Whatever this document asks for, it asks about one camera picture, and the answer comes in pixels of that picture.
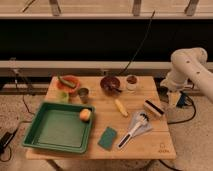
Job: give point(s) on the white dish brush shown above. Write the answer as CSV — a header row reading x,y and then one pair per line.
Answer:
x,y
141,120

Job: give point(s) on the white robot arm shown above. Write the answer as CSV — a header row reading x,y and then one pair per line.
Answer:
x,y
189,64

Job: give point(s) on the wooden block brush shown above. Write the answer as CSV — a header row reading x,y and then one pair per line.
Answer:
x,y
153,108

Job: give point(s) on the green plastic tray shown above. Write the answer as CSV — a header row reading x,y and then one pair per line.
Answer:
x,y
57,127

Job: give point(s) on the dark red bowl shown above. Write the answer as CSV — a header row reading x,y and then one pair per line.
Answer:
x,y
109,84

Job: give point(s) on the metal cup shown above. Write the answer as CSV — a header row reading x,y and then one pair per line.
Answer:
x,y
83,94

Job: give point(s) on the white jar with contents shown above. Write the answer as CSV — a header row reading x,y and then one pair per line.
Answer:
x,y
131,82

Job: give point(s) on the yellow corn cob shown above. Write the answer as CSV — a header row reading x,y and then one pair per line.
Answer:
x,y
121,108

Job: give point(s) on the yellow peach fruit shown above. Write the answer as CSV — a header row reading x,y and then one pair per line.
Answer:
x,y
84,115

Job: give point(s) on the green cucumber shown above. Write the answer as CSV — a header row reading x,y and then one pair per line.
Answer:
x,y
68,81

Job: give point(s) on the wooden table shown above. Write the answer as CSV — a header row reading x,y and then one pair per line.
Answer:
x,y
156,144

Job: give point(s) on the light green cup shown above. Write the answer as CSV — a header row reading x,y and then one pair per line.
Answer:
x,y
63,97

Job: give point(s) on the teal sponge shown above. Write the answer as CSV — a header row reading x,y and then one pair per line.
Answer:
x,y
107,138

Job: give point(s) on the blue box on floor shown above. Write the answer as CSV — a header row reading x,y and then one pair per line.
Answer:
x,y
175,98

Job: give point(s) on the black power adapter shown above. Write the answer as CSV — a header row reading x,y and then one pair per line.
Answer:
x,y
4,141

